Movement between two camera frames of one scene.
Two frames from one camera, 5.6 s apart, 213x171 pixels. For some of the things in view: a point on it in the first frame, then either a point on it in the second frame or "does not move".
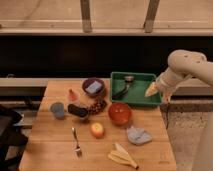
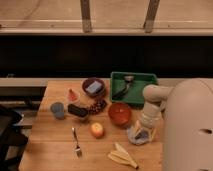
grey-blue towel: x=138 y=136 does not move
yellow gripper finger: x=166 y=96 → x=153 y=133
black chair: x=12 y=141 does not move
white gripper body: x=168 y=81 → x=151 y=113
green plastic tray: x=131 y=88 does not move
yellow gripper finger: x=152 y=89 → x=137 y=129
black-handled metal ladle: x=128 y=79 does not move
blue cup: x=58 y=109 does not move
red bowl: x=119 y=113 does not move
